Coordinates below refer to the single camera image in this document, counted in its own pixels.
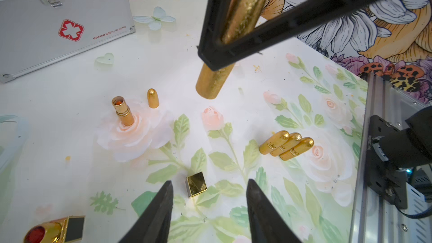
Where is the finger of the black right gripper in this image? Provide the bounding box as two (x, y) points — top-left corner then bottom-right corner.
(198, 0), (377, 71)

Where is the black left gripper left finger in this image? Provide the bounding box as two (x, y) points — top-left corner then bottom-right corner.
(119, 181), (174, 243)

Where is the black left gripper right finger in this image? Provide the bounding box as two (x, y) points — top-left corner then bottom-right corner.
(246, 179), (301, 243)

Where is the square gold lipstick cap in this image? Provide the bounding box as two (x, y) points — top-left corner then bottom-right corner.
(186, 172), (207, 198)

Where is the square gold black lipstick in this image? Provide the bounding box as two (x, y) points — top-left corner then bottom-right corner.
(23, 216), (85, 243)

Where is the gold round lipstick cap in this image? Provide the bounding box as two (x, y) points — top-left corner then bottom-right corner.
(147, 88), (160, 109)

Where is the gold lipstick pair upper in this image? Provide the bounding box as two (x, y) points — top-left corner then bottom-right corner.
(259, 130), (290, 155)

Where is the silver aluminium first aid case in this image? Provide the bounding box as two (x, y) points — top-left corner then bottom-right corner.
(1, 0), (135, 83)

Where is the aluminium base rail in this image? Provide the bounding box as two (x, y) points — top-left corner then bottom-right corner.
(349, 74), (432, 243)

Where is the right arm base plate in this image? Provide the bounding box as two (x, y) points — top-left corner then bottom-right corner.
(364, 115), (408, 209)

